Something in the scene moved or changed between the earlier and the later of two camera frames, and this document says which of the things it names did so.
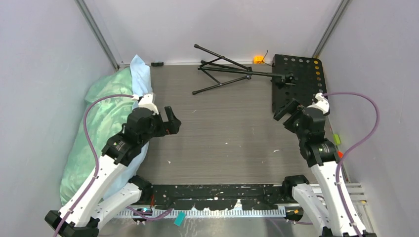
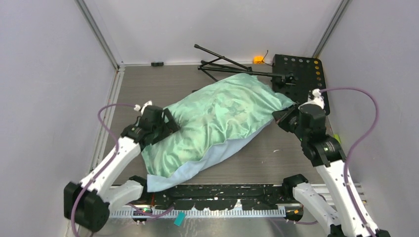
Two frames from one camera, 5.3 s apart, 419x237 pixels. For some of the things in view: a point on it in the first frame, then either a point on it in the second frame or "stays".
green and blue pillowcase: x=104 y=110 to x=240 y=106
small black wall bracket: x=153 y=64 stays
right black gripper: x=291 y=106 stays
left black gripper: x=171 y=127 stays
